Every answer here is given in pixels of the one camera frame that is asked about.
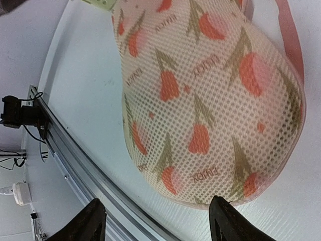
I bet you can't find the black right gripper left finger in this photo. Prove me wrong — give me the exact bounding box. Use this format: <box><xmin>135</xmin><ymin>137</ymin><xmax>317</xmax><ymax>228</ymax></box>
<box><xmin>47</xmin><ymin>198</ymin><xmax>107</xmax><ymax>241</ymax></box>

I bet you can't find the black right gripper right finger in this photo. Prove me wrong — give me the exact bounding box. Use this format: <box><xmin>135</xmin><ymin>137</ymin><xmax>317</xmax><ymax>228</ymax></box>
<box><xmin>209</xmin><ymin>196</ymin><xmax>270</xmax><ymax>241</ymax></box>

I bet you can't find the floral mesh laundry bag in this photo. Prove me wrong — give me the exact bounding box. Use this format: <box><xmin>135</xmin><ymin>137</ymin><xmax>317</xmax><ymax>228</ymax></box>
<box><xmin>112</xmin><ymin>1</ymin><xmax>306</xmax><ymax>209</ymax></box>

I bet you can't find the green plastic basket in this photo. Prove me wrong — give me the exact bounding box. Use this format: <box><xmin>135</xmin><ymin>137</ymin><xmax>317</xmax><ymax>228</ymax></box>
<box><xmin>82</xmin><ymin>0</ymin><xmax>117</xmax><ymax>12</ymax></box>

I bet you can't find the white power adapter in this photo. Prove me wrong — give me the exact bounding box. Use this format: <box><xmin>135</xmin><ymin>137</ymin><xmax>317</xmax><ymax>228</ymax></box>
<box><xmin>1</xmin><ymin>182</ymin><xmax>32</xmax><ymax>206</ymax></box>

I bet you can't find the aluminium front rail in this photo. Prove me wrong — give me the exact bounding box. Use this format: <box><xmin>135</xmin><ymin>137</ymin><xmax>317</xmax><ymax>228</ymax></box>
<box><xmin>34</xmin><ymin>97</ymin><xmax>179</xmax><ymax>240</ymax></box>

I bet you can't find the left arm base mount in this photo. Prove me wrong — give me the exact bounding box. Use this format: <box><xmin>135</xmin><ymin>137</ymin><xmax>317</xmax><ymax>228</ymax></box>
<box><xmin>1</xmin><ymin>92</ymin><xmax>49</xmax><ymax>141</ymax></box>

